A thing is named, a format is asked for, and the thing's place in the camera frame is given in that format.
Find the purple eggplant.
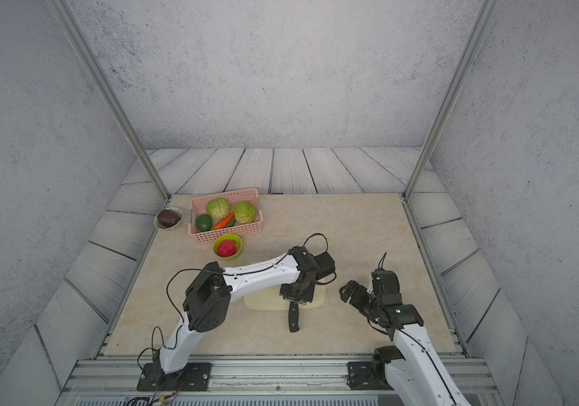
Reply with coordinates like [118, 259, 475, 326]
[156, 209, 181, 228]

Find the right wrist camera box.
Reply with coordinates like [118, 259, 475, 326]
[371, 268, 401, 296]

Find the red pomegranate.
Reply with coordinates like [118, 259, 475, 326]
[217, 240, 238, 258]

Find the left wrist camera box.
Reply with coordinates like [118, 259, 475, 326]
[314, 251, 335, 281]

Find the pink plastic basket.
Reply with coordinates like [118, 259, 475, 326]
[188, 188, 263, 244]

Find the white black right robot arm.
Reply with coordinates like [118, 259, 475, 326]
[340, 278, 470, 405]

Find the aluminium right frame post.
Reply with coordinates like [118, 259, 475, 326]
[403, 0, 499, 201]

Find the cream plastic cutting board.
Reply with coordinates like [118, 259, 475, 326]
[244, 285, 327, 311]

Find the green avocado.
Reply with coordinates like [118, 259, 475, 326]
[195, 214, 213, 233]

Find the lime green bowl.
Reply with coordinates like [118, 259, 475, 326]
[213, 233, 242, 260]

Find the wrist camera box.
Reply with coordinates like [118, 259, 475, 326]
[371, 268, 401, 296]
[314, 251, 335, 281]

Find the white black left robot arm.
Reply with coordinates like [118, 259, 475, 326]
[159, 246, 321, 375]

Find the patterned ceramic cup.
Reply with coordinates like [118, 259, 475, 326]
[153, 207, 184, 230]

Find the aluminium left frame post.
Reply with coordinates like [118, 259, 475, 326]
[47, 0, 172, 202]

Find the orange carrot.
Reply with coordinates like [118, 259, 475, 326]
[213, 212, 235, 230]

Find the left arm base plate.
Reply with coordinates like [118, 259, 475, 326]
[136, 362, 213, 392]

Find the green cabbage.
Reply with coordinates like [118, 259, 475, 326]
[234, 201, 257, 224]
[206, 197, 231, 221]

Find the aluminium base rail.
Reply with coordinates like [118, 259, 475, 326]
[55, 354, 504, 406]

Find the left green cabbage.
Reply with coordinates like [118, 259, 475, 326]
[206, 197, 231, 221]

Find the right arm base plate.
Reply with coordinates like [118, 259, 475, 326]
[346, 360, 393, 391]

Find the aluminium frame post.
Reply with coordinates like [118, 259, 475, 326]
[403, 0, 499, 201]
[47, 0, 172, 202]

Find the black handled cleaver knife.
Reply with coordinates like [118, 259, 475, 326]
[288, 301, 300, 333]

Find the right green cabbage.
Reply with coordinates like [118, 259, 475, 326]
[234, 201, 257, 224]

